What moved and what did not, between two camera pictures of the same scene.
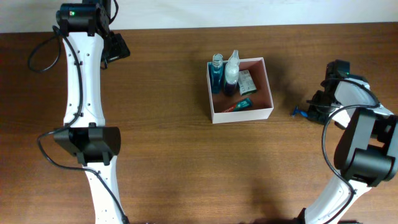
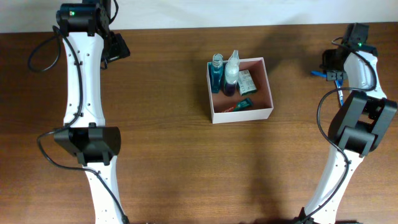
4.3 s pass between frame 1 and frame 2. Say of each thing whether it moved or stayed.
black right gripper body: moved
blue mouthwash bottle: stayed
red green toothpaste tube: stayed
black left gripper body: stayed
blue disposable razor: moved
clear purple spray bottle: stayed
